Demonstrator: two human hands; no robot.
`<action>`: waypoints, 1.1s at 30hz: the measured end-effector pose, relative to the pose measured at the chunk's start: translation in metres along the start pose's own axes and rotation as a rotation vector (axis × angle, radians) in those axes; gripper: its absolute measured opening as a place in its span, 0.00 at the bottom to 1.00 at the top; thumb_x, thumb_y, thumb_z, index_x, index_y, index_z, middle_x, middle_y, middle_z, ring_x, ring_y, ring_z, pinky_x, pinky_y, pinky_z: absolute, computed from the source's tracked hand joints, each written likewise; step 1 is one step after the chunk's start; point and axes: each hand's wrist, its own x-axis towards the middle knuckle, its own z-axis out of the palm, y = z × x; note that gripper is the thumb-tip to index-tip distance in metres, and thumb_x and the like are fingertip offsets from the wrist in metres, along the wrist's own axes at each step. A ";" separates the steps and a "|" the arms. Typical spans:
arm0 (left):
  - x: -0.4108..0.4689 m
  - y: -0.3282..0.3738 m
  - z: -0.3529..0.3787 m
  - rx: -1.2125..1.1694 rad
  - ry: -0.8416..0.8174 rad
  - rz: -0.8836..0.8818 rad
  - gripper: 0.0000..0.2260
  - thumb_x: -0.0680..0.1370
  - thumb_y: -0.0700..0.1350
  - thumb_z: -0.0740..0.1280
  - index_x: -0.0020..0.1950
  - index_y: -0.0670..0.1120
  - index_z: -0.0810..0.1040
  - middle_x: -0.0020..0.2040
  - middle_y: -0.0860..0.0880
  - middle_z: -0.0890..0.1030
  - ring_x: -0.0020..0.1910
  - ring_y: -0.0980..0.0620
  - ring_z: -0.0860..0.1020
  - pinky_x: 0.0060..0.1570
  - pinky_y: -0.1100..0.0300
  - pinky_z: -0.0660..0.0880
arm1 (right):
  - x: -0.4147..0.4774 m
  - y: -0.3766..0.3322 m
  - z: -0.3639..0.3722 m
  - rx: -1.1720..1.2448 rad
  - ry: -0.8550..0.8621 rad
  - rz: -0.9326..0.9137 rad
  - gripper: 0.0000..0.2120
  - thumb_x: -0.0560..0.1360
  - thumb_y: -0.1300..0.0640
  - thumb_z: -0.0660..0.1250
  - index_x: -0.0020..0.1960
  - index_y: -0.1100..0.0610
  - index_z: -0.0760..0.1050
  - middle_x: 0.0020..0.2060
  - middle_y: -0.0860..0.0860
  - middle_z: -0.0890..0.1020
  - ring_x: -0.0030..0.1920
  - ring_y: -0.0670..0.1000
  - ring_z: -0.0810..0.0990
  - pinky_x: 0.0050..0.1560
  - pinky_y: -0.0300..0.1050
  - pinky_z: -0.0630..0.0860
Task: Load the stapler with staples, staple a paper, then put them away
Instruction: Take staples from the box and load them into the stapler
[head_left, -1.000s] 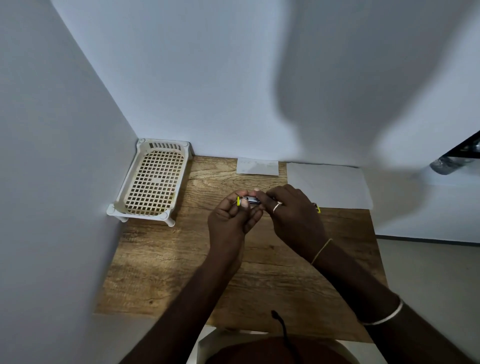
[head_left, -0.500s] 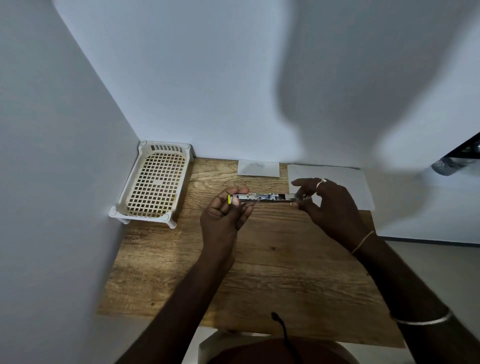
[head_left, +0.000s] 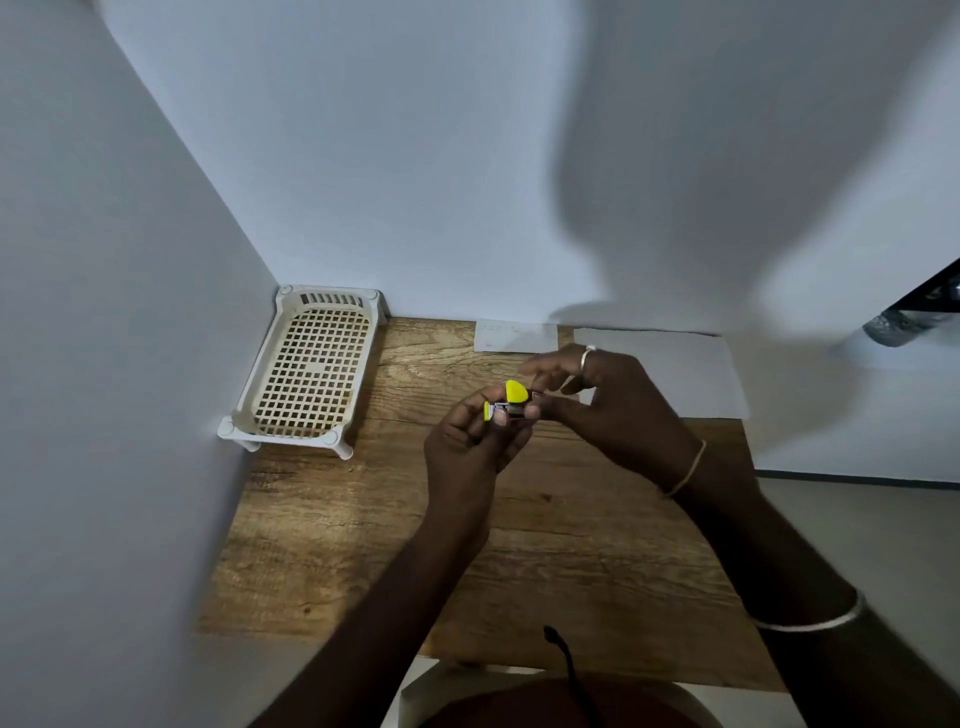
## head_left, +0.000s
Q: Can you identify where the large white paper sheet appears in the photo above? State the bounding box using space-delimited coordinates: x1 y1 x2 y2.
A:
573 327 752 422

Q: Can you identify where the grey metal pipe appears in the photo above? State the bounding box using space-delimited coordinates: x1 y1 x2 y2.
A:
861 276 960 351

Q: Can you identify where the person's left forearm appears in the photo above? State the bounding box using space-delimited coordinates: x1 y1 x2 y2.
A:
249 513 498 728

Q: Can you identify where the person's right hand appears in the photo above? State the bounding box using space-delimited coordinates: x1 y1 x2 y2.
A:
519 343 708 498

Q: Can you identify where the tan thread wrist bracelet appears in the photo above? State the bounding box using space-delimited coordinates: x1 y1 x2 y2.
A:
659 438 708 501

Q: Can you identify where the person's right forearm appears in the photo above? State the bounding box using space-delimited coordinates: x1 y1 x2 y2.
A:
661 447 960 728

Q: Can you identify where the white plastic basket tray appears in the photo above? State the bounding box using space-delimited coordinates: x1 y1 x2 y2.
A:
216 284 390 462

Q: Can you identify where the small yellow and black device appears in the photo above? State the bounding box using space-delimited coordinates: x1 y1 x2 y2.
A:
483 379 546 429

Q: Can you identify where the black cord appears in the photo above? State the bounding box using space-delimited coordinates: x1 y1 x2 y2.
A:
543 625 598 728

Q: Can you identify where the silver bangle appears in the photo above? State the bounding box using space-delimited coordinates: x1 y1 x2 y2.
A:
749 590 867 636

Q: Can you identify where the person's left hand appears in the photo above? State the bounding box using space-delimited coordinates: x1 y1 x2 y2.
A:
423 387 535 543

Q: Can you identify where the small white paper slip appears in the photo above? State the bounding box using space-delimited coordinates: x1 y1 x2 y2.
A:
473 318 561 355

